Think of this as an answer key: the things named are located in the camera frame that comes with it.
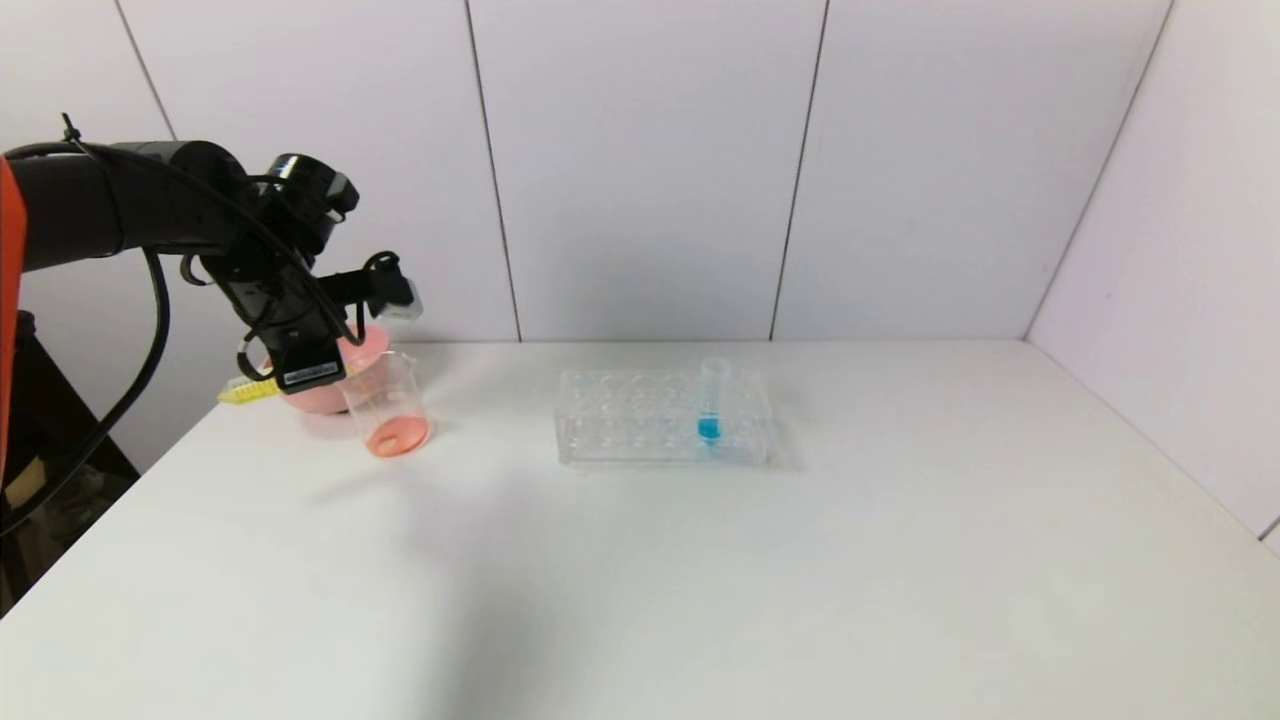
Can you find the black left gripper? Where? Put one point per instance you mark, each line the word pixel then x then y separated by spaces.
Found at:
pixel 309 372

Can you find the test tube with yellow pigment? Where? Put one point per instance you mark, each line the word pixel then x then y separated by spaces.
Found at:
pixel 245 392

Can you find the clear glass beaker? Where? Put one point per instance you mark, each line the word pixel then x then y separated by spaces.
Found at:
pixel 398 435

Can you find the clear acrylic test tube rack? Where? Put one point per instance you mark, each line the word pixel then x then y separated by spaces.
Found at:
pixel 620 440

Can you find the test tube with blue pigment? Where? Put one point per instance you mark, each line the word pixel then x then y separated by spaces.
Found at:
pixel 709 430

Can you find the pink plastic bowl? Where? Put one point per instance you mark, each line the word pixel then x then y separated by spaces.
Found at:
pixel 320 402

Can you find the brown cardboard box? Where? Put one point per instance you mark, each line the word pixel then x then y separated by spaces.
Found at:
pixel 25 482

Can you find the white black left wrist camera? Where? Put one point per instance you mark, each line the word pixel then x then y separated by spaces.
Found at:
pixel 400 295

